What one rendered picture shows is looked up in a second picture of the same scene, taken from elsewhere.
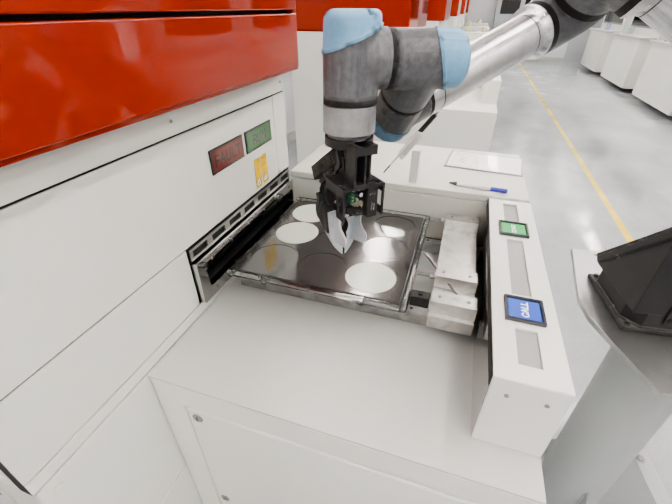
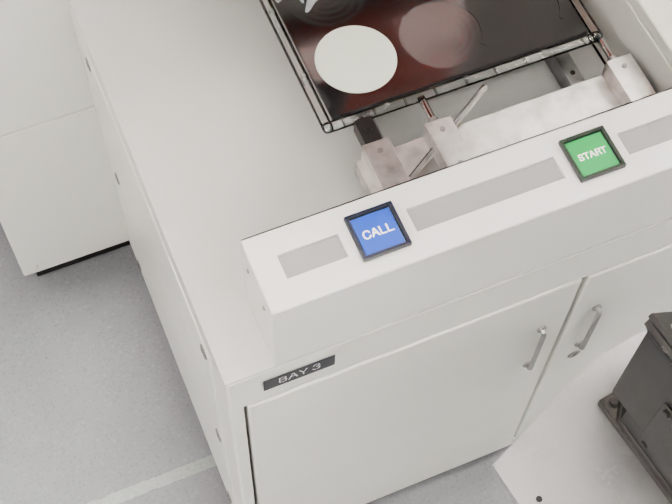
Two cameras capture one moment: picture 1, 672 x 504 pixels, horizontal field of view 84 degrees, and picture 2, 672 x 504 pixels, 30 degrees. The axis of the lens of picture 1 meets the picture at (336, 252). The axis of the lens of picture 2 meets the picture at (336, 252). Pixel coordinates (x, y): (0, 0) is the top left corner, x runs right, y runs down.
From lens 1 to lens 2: 1.07 m
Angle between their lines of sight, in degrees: 41
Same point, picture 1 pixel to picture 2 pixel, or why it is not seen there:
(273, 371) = (164, 78)
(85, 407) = not seen: outside the picture
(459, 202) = (654, 51)
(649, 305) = (627, 398)
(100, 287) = not seen: outside the picture
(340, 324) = (292, 88)
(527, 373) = (269, 266)
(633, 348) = (565, 424)
